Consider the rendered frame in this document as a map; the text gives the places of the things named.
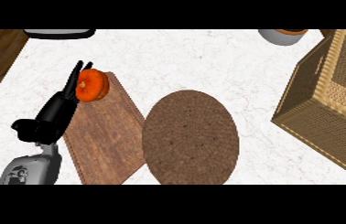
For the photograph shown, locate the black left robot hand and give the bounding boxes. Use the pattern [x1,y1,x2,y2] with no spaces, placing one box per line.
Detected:
[11,59,95,146]

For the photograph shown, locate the orange-red tomato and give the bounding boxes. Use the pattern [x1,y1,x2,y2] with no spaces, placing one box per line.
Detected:
[75,68,112,103]

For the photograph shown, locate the round brown woven placemat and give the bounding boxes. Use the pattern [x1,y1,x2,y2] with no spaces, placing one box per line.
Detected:
[143,89,242,186]

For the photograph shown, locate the tan wicker basket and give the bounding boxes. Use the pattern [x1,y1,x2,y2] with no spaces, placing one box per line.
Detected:
[271,29,346,171]

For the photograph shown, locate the brown wooden cutting board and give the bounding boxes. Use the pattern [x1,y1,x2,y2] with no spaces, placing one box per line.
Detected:
[63,71,148,186]

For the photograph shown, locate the brown wooden cabinet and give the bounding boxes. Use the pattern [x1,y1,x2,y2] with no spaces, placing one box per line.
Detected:
[0,29,32,82]

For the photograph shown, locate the grey pot with orange rim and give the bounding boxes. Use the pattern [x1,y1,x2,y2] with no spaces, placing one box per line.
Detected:
[258,29,310,47]

